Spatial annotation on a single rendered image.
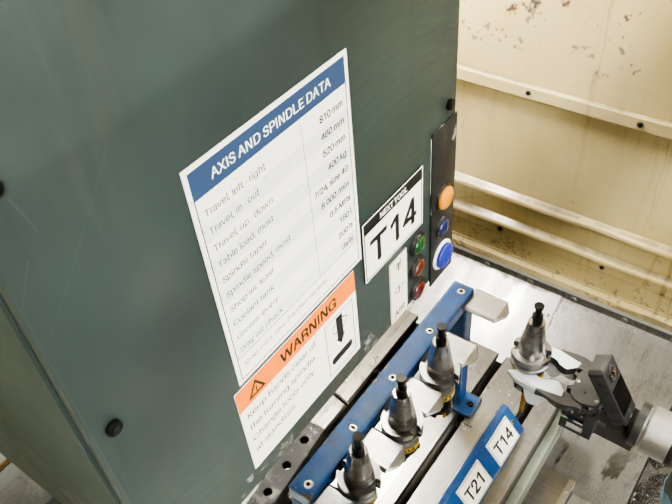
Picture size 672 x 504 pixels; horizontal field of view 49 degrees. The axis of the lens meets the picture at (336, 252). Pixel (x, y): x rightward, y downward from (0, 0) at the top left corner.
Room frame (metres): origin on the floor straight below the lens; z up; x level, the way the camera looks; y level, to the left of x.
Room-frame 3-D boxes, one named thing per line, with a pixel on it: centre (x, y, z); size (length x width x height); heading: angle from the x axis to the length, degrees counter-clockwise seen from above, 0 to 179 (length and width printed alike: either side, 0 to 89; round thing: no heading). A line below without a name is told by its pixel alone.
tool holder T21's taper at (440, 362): (0.69, -0.14, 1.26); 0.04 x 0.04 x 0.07
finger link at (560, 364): (0.72, -0.33, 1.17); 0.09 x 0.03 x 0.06; 36
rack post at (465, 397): (0.85, -0.21, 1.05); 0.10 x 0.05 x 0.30; 50
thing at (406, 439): (0.61, -0.07, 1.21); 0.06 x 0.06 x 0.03
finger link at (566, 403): (0.64, -0.33, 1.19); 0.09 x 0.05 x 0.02; 63
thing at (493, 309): (0.82, -0.25, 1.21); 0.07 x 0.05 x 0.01; 50
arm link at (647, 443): (0.57, -0.45, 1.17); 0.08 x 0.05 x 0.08; 140
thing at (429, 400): (0.65, -0.11, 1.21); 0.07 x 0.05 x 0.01; 50
